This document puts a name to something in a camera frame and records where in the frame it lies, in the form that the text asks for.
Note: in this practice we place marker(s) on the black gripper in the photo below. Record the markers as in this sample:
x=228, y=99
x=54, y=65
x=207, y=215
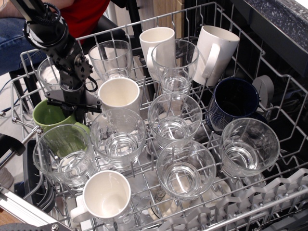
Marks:
x=70, y=99

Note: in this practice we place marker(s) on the green ceramic mug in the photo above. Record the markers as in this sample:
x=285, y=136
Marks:
x=48, y=115

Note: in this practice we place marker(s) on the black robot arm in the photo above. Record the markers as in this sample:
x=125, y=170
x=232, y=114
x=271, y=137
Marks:
x=46, y=30

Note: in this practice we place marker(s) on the white mug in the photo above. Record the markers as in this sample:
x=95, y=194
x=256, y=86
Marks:
x=149, y=39
x=119, y=92
x=216, y=47
x=106, y=196

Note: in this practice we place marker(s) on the white mug front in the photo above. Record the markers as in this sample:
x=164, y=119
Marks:
x=106, y=196

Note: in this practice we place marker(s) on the white mug back centre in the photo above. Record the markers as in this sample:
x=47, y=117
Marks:
x=149, y=39

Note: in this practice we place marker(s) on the white mug back right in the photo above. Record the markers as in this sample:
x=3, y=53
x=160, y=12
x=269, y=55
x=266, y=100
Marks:
x=216, y=47

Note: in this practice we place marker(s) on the dark blue mug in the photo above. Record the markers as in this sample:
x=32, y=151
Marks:
x=232, y=98

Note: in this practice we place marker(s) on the clear glass front left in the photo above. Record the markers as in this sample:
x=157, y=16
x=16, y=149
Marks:
x=73, y=170

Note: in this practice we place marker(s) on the clear glass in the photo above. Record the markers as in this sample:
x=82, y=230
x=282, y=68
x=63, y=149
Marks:
x=111, y=59
x=175, y=63
x=51, y=77
x=118, y=135
x=73, y=170
x=185, y=169
x=174, y=116
x=248, y=147

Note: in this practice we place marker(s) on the clear glass back left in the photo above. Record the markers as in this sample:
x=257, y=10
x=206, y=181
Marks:
x=51, y=77

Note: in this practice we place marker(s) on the clear glass centre left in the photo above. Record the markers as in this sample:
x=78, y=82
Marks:
x=118, y=135

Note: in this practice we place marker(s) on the clear glass back middle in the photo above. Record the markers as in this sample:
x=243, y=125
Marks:
x=111, y=59

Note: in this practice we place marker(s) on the black clamp with metal screw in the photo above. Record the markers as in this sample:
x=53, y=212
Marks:
x=8, y=143

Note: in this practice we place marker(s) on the person in red shirt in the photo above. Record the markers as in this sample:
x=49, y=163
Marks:
x=81, y=16

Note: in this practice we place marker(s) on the black chair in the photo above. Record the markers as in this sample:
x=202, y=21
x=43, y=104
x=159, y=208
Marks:
x=104, y=31

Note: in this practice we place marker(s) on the clear glass back right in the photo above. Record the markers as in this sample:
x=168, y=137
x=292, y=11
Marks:
x=175, y=63

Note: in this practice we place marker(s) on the clear glass front centre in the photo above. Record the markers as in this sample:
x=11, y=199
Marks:
x=185, y=169

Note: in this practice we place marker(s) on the grey plastic rack roller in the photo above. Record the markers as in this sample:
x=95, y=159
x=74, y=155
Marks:
x=265, y=89

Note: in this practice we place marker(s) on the dark speckled countertop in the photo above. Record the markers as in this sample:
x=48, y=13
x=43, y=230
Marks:
x=283, y=24

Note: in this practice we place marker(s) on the grey wire dishwasher rack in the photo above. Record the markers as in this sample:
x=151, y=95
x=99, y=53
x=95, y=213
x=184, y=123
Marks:
x=277, y=196

